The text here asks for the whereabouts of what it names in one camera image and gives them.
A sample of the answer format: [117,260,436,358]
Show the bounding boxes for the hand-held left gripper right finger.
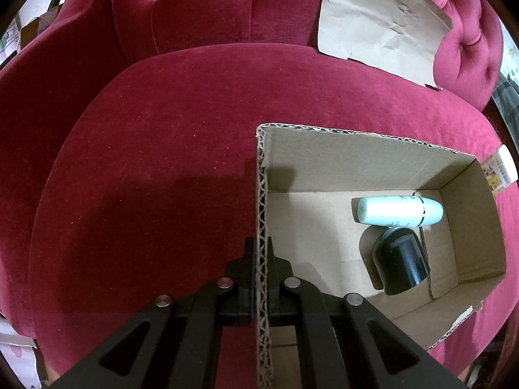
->
[268,240,467,389]

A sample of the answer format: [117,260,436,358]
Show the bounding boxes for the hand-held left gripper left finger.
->
[51,238,256,389]

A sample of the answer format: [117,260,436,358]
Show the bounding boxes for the cardboard box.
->
[255,124,507,389]

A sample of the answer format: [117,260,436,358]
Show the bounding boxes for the small black plastic case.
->
[372,228,431,296]

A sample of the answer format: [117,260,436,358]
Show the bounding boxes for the light teal tube bottle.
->
[357,195,442,228]

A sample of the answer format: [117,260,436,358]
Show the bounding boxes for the red velvet tufted sofa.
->
[0,0,519,379]

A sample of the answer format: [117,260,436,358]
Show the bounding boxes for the white jar yellow label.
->
[480,145,516,195]

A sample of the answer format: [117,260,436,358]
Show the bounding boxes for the brown paper sheet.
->
[316,0,455,90]

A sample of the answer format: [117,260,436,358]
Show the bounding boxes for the grey plaid cloth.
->
[492,69,519,138]

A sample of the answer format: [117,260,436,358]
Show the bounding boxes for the cartoon cat printed curtain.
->
[0,16,21,63]

